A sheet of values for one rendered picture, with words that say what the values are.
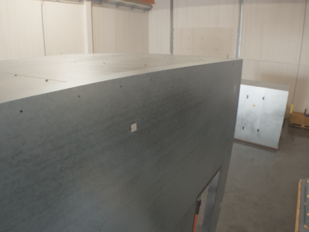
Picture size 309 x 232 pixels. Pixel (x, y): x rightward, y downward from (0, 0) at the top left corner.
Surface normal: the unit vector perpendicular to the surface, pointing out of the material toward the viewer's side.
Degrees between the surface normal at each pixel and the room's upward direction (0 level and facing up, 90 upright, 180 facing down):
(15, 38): 90
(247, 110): 90
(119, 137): 90
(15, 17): 90
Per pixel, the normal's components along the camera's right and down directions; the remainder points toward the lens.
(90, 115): 0.80, 0.19
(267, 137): -0.59, 0.26
